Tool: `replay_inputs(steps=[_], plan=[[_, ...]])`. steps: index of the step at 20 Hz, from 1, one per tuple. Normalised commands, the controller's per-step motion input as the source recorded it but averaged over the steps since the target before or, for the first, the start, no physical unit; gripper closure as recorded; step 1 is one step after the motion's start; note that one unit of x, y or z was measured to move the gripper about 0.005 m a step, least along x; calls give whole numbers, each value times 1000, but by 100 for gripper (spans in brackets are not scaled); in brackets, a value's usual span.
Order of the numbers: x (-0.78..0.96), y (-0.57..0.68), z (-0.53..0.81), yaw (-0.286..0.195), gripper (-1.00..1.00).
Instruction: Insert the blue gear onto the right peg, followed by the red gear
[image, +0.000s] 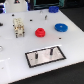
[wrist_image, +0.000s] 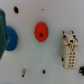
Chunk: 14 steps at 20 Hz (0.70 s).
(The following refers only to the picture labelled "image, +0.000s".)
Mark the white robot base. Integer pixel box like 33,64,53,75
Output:
5,0,27,13

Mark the blue gear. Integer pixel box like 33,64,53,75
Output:
55,23,68,32

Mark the red gear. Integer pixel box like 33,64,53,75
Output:
35,28,46,37

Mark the metal peg base plate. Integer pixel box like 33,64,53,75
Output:
25,46,65,68

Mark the beige connector block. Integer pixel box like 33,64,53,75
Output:
13,18,25,37

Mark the blue block at table edge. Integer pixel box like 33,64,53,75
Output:
49,6,59,13

